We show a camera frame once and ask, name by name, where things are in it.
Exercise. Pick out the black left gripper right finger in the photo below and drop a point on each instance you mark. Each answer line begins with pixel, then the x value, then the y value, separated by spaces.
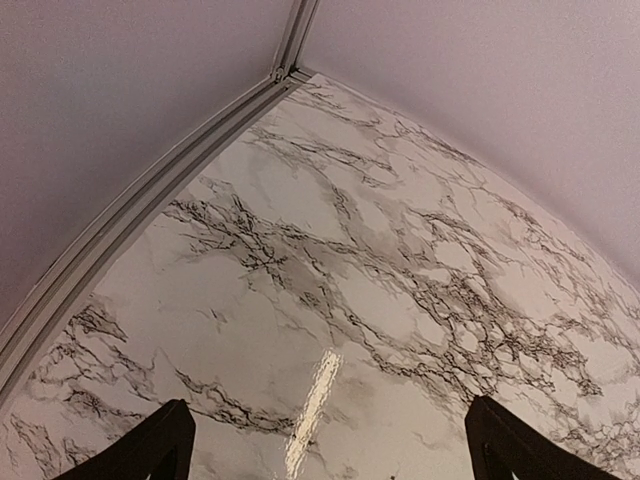
pixel 502 446

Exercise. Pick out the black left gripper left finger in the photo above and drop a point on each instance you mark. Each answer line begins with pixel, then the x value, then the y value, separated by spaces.
pixel 159 447

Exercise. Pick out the aluminium left floor rail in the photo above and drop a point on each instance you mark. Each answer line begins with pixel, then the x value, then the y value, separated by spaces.
pixel 80 264

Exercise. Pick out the aluminium frame left post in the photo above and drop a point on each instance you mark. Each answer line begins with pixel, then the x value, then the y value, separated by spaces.
pixel 288 57

